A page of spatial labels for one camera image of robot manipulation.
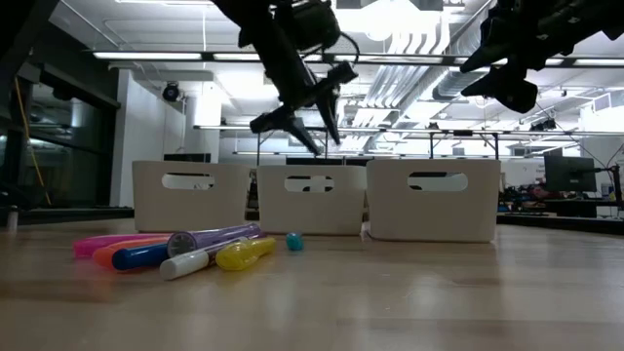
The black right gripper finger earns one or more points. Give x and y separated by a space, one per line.
512 90
487 61

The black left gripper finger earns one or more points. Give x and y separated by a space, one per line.
329 109
300 129

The purple highlighter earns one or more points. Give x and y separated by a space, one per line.
219 236

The white purple marker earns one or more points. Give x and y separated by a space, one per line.
183 265

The blue marker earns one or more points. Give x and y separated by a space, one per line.
136 257

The orange marker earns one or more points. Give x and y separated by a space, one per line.
105 256

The pink white marker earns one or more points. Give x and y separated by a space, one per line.
97 245

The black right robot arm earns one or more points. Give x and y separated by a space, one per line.
599 19

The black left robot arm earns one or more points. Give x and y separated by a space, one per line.
263 34

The ceiling light strip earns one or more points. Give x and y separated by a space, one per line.
146 55
599 62

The white plastic bin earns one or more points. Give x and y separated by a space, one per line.
434 219
146 209
312 214

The black computer monitor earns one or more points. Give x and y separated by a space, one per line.
570 173

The yellow highlighter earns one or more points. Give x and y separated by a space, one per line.
239 256

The yellow pole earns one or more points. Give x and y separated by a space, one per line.
34 146

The small white cylinder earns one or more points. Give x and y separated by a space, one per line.
12 219

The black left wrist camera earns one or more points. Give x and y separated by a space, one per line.
317 24

